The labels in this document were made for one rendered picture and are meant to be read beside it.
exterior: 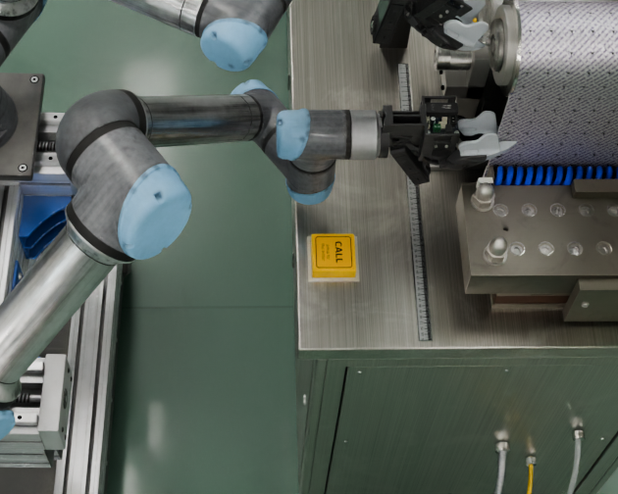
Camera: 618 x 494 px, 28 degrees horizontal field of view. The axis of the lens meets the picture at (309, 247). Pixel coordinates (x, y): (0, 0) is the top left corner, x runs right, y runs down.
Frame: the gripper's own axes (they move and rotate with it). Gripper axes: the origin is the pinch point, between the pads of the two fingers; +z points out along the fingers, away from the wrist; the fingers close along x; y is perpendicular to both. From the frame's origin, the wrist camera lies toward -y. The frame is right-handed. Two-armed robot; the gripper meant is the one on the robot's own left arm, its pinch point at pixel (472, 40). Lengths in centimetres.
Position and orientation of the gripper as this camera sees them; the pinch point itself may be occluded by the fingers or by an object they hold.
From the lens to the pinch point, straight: 183.0
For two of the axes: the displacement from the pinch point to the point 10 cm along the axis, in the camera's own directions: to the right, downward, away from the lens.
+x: -0.3, -8.7, 4.9
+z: 7.4, 3.1, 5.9
